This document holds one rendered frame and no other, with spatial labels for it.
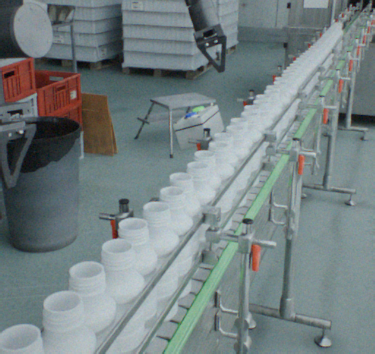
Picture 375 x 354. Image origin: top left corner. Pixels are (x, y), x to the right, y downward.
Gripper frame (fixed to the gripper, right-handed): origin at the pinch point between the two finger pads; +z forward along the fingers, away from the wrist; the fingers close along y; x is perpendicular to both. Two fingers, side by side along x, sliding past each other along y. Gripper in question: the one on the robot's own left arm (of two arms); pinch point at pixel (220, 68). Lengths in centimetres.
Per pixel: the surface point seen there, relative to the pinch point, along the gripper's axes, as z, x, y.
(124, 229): 12, 18, -59
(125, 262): 13, 17, -67
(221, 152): 12.4, 4.4, -28.0
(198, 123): 11.2, 9.3, 8.7
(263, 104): 11.4, -6.7, 5.7
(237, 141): 13.6, 1.3, -16.7
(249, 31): 16, -68, 1001
